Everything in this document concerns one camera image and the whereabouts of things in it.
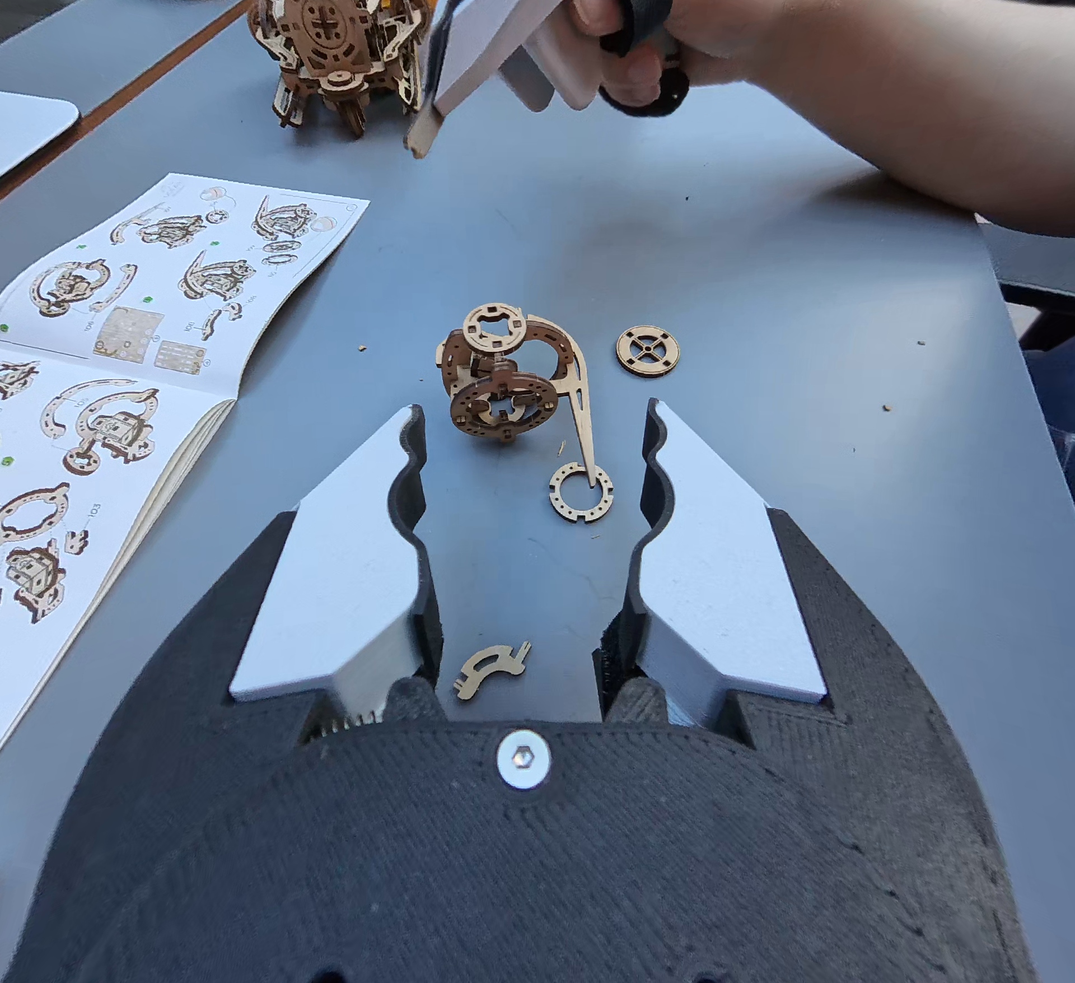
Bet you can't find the instruction booklet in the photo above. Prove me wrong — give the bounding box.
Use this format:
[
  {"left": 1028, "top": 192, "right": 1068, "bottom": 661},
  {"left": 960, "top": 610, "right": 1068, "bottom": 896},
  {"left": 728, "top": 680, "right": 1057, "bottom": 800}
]
[{"left": 0, "top": 172, "right": 371, "bottom": 749}]

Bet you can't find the wooden ring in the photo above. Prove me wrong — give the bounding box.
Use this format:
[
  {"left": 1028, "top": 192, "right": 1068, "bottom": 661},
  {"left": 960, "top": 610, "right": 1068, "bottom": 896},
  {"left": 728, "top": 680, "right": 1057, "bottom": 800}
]
[{"left": 548, "top": 462, "right": 616, "bottom": 524}]

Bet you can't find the wooden wheel disc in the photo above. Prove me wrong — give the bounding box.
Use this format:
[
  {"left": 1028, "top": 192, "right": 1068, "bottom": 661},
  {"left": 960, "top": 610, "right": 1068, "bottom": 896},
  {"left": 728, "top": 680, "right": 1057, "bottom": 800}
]
[{"left": 615, "top": 325, "right": 681, "bottom": 378}]

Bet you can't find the person's right forearm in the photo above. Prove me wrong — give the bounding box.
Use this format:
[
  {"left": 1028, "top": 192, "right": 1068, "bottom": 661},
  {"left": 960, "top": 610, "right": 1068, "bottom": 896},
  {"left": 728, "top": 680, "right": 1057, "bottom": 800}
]
[{"left": 756, "top": 0, "right": 1075, "bottom": 236}]

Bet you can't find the small wooden hook piece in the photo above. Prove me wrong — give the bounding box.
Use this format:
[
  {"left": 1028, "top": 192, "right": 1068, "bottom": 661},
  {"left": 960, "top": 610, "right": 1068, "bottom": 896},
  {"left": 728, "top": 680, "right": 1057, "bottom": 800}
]
[{"left": 454, "top": 640, "right": 532, "bottom": 701}]

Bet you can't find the person's blue clothing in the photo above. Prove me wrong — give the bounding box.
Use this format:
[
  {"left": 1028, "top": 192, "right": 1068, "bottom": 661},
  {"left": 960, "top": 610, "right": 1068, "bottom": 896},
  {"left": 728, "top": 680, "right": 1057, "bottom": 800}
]
[{"left": 1020, "top": 344, "right": 1075, "bottom": 501}]

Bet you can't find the small wooden model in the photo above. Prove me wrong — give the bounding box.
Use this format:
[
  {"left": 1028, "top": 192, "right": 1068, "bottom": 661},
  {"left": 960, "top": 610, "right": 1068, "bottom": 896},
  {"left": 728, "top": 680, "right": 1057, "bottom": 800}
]
[{"left": 435, "top": 302, "right": 606, "bottom": 490}]

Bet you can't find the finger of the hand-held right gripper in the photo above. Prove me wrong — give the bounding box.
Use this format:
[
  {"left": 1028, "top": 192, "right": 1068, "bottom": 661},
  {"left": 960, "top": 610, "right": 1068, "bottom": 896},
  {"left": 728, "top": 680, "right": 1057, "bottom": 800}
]
[{"left": 422, "top": 0, "right": 584, "bottom": 117}]

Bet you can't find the large wooden model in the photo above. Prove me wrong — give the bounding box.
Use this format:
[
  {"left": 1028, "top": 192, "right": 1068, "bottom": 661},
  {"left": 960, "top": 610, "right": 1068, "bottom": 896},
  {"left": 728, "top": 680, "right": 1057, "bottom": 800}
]
[{"left": 246, "top": 0, "right": 433, "bottom": 139}]

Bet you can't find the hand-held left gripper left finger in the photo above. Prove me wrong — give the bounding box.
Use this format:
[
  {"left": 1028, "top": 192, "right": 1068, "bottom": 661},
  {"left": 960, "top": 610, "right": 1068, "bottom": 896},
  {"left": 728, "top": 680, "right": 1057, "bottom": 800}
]
[{"left": 227, "top": 403, "right": 445, "bottom": 719}]

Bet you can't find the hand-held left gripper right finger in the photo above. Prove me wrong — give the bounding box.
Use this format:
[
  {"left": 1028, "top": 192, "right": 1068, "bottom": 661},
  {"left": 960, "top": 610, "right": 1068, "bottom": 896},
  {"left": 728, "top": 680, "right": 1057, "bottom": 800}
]
[{"left": 595, "top": 397, "right": 831, "bottom": 730}]

